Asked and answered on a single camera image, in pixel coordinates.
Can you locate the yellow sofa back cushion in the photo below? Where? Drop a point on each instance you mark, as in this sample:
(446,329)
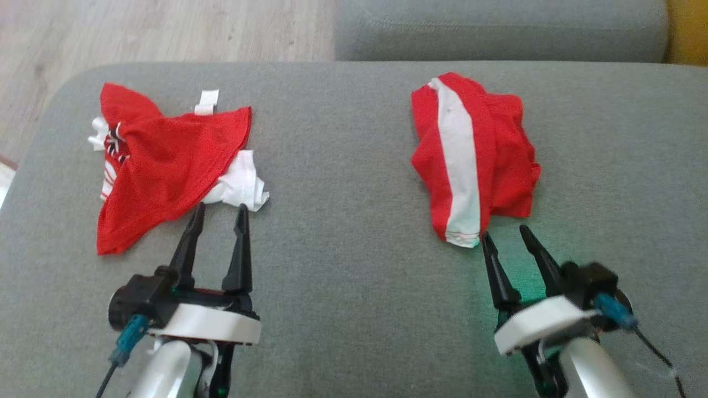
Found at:
(688,30)

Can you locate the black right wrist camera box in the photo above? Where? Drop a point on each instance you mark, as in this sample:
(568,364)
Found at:
(592,282)

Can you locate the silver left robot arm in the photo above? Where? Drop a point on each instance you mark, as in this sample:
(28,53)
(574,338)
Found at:
(166,370)

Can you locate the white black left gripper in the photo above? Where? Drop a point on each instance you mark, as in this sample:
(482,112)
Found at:
(210,323)

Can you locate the red basketball jersey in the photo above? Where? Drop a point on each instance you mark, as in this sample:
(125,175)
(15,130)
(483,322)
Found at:
(166,160)

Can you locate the grey sofa seat cushion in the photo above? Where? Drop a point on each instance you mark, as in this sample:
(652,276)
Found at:
(498,30)

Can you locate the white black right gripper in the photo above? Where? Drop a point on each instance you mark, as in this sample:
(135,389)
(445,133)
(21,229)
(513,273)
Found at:
(536,323)

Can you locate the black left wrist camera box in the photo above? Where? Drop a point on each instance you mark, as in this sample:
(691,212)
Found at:
(138,298)

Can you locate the red shorts with white stripe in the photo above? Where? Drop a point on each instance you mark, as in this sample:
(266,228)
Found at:
(503,155)

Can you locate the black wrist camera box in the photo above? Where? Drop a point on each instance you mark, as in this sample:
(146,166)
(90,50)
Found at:
(138,298)
(592,282)

